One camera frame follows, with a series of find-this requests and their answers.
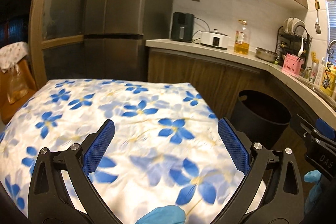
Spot black trash bin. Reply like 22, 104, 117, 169
229, 90, 291, 149

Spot blue gloved hand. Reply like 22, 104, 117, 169
303, 169, 324, 215

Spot blue gloved left hand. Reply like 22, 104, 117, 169
135, 205, 186, 224

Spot yellow detergent bottle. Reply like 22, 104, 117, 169
320, 63, 335, 97

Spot white cleaner bottle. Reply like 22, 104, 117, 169
314, 57, 326, 87

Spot pink utensil holder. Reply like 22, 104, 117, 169
282, 53, 304, 76

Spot chrome sink faucet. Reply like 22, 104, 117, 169
327, 39, 336, 64

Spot wooden lower cabinet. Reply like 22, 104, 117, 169
147, 47, 335, 155

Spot black dish rack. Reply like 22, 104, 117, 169
276, 18, 313, 69

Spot blue floral tablecloth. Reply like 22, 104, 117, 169
1, 79, 244, 223

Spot steel mixing bowl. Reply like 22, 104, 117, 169
255, 47, 278, 63

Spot hanging metal spatula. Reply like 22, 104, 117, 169
315, 0, 321, 34

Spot orange chair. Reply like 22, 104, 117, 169
1, 57, 37, 124

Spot cooking oil bottle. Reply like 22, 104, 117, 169
234, 19, 250, 55

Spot clear bag with food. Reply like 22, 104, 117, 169
7, 61, 29, 105

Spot window blinds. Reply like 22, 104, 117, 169
327, 0, 336, 43

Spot white electric cooker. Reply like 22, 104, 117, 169
201, 29, 229, 50

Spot dotted white cloth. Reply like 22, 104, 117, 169
0, 42, 29, 73

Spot black air fryer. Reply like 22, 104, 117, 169
170, 12, 195, 43

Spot glass wooden door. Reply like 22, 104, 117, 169
29, 0, 87, 88

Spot dark grey refrigerator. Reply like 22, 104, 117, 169
84, 0, 173, 81

